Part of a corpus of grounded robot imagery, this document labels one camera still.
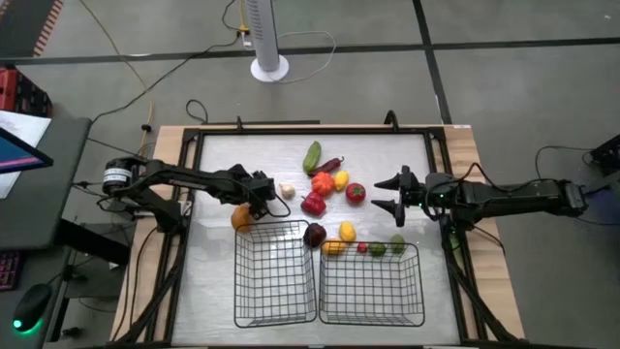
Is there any white tower fan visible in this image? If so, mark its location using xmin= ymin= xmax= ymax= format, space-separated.
xmin=244 ymin=0 xmax=291 ymax=83

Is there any black wire basket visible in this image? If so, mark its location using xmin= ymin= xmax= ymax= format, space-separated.
xmin=233 ymin=219 xmax=319 ymax=330
xmin=318 ymin=240 xmax=426 ymax=328

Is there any black computer mouse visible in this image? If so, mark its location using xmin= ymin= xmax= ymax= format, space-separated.
xmin=12 ymin=283 xmax=53 ymax=334

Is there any white power strip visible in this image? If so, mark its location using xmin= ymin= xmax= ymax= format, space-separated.
xmin=235 ymin=26 xmax=255 ymax=50

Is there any green cucumber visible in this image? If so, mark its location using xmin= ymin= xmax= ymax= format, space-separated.
xmin=302 ymin=140 xmax=323 ymax=175

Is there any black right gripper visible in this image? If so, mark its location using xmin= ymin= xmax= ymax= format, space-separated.
xmin=370 ymin=165 xmax=429 ymax=229

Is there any red tomato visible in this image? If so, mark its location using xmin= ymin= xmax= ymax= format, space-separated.
xmin=345 ymin=182 xmax=367 ymax=206

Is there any dark grey desk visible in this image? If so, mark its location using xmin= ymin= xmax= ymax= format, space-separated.
xmin=0 ymin=115 xmax=93 ymax=251

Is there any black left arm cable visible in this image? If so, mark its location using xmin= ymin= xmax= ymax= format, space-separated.
xmin=263 ymin=183 xmax=293 ymax=219

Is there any white fan cable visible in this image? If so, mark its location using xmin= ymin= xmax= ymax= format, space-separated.
xmin=275 ymin=30 xmax=337 ymax=84

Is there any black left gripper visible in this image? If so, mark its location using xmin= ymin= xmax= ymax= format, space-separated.
xmin=245 ymin=170 xmax=278 ymax=221

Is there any dark purple round fruit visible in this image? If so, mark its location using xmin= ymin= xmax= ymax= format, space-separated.
xmin=302 ymin=222 xmax=327 ymax=249

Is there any black equipment box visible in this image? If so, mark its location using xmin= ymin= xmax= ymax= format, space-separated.
xmin=589 ymin=134 xmax=620 ymax=176

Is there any dark mat with striped edge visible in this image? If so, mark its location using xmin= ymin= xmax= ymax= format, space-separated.
xmin=0 ymin=0 xmax=65 ymax=58

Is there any black metal table frame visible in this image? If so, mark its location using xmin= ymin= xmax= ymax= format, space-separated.
xmin=109 ymin=124 xmax=527 ymax=348

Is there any red bell pepper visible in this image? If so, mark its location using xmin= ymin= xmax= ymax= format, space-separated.
xmin=299 ymin=191 xmax=327 ymax=217

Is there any black desk support frame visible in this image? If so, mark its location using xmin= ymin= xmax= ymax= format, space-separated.
xmin=46 ymin=217 xmax=132 ymax=343

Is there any orange-yellow mango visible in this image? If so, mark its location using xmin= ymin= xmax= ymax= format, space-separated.
xmin=321 ymin=237 xmax=348 ymax=257

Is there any white paper sheet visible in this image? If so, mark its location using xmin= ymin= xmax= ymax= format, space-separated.
xmin=0 ymin=110 xmax=52 ymax=200

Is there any thin black floor cable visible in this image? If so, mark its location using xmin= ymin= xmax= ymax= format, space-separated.
xmin=534 ymin=144 xmax=597 ymax=181

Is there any computer monitor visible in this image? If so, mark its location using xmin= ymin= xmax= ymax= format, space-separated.
xmin=0 ymin=126 xmax=54 ymax=175

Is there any yellow floor cable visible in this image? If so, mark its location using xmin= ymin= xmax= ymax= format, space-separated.
xmin=78 ymin=0 xmax=155 ymax=149

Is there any looped black cable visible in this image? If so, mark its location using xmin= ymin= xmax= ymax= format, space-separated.
xmin=185 ymin=99 xmax=209 ymax=125

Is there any backlit keyboard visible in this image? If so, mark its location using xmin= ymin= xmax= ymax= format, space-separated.
xmin=0 ymin=250 xmax=24 ymax=293

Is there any dark red chili pepper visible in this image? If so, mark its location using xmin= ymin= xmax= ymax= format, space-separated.
xmin=308 ymin=155 xmax=346 ymax=178

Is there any orange oval vegetable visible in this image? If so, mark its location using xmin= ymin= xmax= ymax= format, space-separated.
xmin=230 ymin=204 xmax=254 ymax=233

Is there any long black floor cable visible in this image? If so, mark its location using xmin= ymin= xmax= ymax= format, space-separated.
xmin=90 ymin=0 xmax=243 ymax=125

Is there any thin black bar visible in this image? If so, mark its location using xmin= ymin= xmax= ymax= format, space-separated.
xmin=201 ymin=119 xmax=321 ymax=127

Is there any red crate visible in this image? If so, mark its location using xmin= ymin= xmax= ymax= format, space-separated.
xmin=0 ymin=66 xmax=53 ymax=118

